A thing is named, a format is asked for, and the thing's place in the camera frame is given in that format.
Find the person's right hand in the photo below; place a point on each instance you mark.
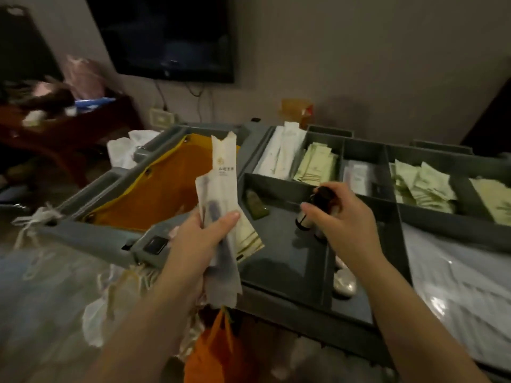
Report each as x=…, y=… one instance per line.
x=353, y=227

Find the person's left hand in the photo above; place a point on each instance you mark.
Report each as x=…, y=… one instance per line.
x=185, y=251

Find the person's right thumb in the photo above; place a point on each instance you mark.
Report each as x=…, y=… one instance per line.
x=313, y=215

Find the person's left thumb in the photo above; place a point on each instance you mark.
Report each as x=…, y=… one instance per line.
x=222, y=225

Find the small dark bottle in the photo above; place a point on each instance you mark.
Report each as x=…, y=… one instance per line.
x=319, y=203

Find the pale green striped packet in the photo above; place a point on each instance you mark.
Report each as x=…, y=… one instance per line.
x=247, y=239

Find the translucent grey long packet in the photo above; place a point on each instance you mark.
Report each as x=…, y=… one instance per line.
x=223, y=275

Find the tall white paper packet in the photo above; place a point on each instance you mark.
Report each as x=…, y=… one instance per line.
x=223, y=171

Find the person's left forearm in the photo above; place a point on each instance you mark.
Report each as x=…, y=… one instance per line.
x=147, y=331

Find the person's right forearm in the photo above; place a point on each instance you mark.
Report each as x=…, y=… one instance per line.
x=407, y=327

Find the grey housekeeping cart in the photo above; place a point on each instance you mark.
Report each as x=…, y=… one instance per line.
x=287, y=255

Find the stack of pale green packets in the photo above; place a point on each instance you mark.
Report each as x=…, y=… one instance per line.
x=316, y=165

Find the small white round bottle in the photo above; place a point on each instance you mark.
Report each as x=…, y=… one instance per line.
x=340, y=262
x=345, y=283

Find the pile of clear wrapped packets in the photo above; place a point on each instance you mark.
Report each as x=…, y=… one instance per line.
x=359, y=177

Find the row of white long packets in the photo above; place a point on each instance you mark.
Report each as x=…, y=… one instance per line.
x=279, y=151

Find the orange cloth cart bag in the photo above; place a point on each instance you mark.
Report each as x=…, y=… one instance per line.
x=159, y=187

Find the orange yellow container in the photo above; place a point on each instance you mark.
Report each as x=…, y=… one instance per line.
x=296, y=112

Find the heap of green leaf packets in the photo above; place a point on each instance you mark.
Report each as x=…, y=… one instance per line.
x=425, y=187

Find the white crumpled cloth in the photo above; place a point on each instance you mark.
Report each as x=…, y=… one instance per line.
x=125, y=149

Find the orange plastic bag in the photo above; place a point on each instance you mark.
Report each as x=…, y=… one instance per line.
x=211, y=354

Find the plastic wrapped white slippers stack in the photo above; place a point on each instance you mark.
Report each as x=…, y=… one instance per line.
x=463, y=283

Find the blue flat packet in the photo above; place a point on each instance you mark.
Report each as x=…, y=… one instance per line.
x=94, y=103

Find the dark red wooden table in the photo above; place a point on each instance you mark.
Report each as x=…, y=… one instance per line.
x=68, y=133

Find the pale yellow packets pile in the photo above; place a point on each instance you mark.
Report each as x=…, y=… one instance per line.
x=495, y=199

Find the pink bag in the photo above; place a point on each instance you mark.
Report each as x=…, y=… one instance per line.
x=84, y=77

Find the dark clutter heap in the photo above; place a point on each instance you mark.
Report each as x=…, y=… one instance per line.
x=40, y=101

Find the white wall socket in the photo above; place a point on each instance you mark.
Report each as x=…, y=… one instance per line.
x=163, y=118

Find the black wall television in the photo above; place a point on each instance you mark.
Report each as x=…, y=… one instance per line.
x=167, y=35

